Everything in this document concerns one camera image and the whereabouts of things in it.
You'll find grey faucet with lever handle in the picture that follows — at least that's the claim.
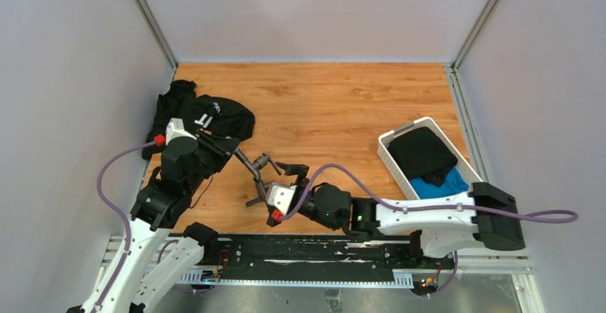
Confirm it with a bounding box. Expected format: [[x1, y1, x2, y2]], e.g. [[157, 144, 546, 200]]
[[234, 149, 282, 201]]

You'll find black cloth in basket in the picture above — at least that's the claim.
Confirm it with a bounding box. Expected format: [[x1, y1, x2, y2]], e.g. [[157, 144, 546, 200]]
[[387, 127, 458, 187]]

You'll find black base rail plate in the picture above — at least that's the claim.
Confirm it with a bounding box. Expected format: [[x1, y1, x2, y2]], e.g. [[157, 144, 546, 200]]
[[106, 233, 458, 289]]

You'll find white plastic basket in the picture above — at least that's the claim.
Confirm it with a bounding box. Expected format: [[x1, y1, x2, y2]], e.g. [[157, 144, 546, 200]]
[[377, 116, 482, 200]]

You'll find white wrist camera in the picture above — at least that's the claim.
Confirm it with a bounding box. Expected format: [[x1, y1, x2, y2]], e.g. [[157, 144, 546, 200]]
[[165, 118, 196, 145], [266, 182, 297, 215]]

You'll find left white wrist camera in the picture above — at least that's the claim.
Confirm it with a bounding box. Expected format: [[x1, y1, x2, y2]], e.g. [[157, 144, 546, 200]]
[[165, 118, 196, 145]]

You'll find blue cloth in basket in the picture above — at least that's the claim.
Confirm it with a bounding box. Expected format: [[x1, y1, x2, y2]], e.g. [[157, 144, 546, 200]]
[[409, 166, 470, 201]]

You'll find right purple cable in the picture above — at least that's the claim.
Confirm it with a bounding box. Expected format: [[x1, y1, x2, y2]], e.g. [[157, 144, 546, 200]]
[[269, 164, 580, 224]]

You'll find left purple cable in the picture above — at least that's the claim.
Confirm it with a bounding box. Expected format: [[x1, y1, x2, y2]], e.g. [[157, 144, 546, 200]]
[[92, 133, 167, 313]]

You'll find black cloth with white print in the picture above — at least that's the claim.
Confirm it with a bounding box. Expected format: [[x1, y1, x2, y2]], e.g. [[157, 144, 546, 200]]
[[146, 80, 256, 143]]

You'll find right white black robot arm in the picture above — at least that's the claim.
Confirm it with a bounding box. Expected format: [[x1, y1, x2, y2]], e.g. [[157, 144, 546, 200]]
[[266, 163, 526, 268]]

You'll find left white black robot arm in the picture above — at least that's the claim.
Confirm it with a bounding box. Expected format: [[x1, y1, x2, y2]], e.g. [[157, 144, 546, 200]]
[[68, 125, 240, 312]]

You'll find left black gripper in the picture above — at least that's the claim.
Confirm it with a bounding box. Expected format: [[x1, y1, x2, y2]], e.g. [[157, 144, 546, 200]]
[[185, 129, 240, 196]]

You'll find purple cable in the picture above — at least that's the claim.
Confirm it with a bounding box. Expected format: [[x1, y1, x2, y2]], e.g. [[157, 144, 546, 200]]
[[269, 164, 580, 224], [92, 133, 167, 313]]

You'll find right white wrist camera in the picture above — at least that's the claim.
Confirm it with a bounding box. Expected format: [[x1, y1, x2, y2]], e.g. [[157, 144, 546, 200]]
[[266, 182, 297, 215]]

